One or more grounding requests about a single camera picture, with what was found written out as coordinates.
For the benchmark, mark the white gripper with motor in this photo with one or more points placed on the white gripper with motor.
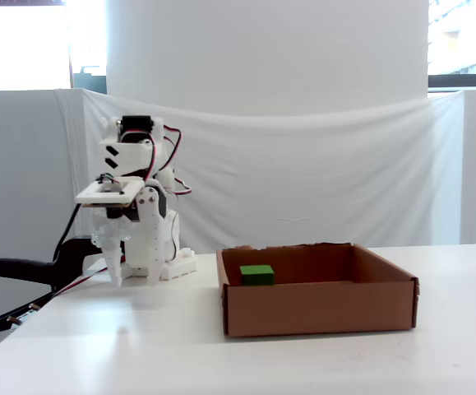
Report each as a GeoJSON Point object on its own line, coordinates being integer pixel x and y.
{"type": "Point", "coordinates": [149, 214]}

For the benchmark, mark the green cube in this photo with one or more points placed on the green cube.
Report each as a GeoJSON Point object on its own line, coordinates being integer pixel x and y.
{"type": "Point", "coordinates": [257, 275]}

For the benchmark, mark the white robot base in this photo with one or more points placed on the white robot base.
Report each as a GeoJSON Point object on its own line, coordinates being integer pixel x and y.
{"type": "Point", "coordinates": [180, 265]}

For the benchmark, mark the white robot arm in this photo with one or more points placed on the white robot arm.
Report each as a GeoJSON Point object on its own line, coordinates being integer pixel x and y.
{"type": "Point", "coordinates": [137, 154]}

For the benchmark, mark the brown cardboard box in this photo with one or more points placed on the brown cardboard box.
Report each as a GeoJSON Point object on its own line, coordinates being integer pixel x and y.
{"type": "Point", "coordinates": [320, 306]}

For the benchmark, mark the black bar with brass pins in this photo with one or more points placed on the black bar with brass pins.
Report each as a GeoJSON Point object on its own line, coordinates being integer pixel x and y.
{"type": "Point", "coordinates": [11, 314]}

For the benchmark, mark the white cloth backdrop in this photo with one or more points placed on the white cloth backdrop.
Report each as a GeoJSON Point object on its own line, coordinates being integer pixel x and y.
{"type": "Point", "coordinates": [303, 173]}

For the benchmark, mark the bright glass window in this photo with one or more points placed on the bright glass window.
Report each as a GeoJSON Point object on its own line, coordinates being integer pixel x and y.
{"type": "Point", "coordinates": [19, 45]}
{"type": "Point", "coordinates": [463, 37]}

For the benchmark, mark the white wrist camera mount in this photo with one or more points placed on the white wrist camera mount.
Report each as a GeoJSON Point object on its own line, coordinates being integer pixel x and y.
{"type": "Point", "coordinates": [110, 195]}

